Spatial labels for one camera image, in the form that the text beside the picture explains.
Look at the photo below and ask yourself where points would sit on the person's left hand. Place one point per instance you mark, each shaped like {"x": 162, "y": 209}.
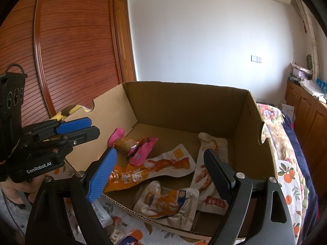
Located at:
{"x": 11, "y": 189}

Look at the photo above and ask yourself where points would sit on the brown cardboard box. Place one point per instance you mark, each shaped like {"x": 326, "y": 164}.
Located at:
{"x": 176, "y": 113}

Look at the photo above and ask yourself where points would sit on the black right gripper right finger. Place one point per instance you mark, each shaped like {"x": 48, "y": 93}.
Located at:
{"x": 271, "y": 221}

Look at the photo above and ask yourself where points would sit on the silver blue snack pouch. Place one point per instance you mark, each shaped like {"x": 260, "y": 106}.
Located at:
{"x": 124, "y": 235}

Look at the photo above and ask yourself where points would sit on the silver white pouch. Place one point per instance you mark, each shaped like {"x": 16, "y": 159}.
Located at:
{"x": 102, "y": 215}

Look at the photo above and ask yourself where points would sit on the pink wrapped snack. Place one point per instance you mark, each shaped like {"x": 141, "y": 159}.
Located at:
{"x": 136, "y": 151}

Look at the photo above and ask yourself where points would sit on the silver orange snack pouch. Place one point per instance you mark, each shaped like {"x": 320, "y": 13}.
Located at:
{"x": 172, "y": 208}

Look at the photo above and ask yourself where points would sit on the orange-print white bedsheet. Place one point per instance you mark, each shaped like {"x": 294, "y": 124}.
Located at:
{"x": 293, "y": 187}

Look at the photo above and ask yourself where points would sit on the white wall switch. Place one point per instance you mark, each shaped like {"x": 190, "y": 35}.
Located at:
{"x": 256, "y": 59}

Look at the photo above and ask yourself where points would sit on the floral quilt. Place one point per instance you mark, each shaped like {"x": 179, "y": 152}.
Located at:
{"x": 277, "y": 128}

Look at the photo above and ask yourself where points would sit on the long orange white snack pouch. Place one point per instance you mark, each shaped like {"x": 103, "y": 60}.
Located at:
{"x": 175, "y": 163}

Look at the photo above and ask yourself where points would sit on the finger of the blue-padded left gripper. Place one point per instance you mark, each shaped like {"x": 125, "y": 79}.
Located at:
{"x": 50, "y": 128}

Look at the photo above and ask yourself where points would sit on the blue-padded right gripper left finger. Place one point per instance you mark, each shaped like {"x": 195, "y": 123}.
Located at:
{"x": 48, "y": 222}

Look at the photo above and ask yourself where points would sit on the dark blue blanket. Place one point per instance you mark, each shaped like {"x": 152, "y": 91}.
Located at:
{"x": 312, "y": 214}

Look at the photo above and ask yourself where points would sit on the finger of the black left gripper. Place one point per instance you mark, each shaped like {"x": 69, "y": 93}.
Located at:
{"x": 74, "y": 138}

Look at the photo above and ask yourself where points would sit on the wooden cabinet under window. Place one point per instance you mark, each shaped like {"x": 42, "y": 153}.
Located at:
{"x": 310, "y": 128}

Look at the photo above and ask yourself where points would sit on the clutter on cabinet top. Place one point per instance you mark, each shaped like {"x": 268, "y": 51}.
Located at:
{"x": 304, "y": 78}

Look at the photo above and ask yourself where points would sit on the yellow pillow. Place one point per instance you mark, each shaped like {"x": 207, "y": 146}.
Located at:
{"x": 66, "y": 112}

